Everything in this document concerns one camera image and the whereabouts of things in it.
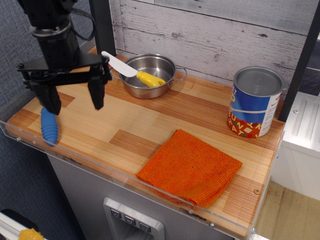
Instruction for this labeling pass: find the white toy appliance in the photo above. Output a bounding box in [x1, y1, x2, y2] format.
[271, 92, 320, 200]

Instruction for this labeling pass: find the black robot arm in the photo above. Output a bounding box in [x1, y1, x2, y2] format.
[16, 0, 112, 115]

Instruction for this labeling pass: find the blue soup can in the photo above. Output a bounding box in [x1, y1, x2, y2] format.
[227, 66, 289, 138]

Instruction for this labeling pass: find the blue handled fork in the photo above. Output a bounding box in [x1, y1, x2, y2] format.
[40, 107, 58, 147]

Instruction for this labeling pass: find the white yellow plastic knife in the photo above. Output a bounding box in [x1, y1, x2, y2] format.
[101, 51, 166, 88]

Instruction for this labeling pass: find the clear acrylic table guard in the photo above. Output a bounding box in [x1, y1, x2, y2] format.
[2, 114, 285, 240]

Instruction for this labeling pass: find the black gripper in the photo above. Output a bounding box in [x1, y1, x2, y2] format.
[16, 21, 112, 115]

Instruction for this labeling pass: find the grey toy fridge cabinet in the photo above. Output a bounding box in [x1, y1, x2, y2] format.
[49, 156, 232, 240]

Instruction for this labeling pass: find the stainless steel pot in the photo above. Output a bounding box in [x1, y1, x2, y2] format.
[101, 51, 178, 99]

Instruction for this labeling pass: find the black right post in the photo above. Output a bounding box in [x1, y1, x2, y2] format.
[278, 1, 320, 122]

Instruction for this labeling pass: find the orange knitted cloth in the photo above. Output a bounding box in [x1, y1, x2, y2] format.
[136, 129, 242, 208]

